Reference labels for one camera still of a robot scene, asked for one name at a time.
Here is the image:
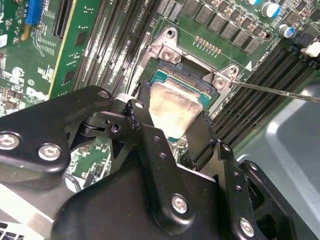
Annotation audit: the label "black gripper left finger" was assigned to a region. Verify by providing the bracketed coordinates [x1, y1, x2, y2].
[0, 79, 196, 235]

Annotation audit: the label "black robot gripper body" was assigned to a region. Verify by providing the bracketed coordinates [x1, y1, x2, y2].
[51, 161, 240, 240]

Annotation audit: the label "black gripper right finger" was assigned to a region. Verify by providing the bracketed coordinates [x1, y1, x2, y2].
[185, 111, 301, 240]

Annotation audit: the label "silver topped CPU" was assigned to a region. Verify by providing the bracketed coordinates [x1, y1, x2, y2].
[149, 69, 213, 147]

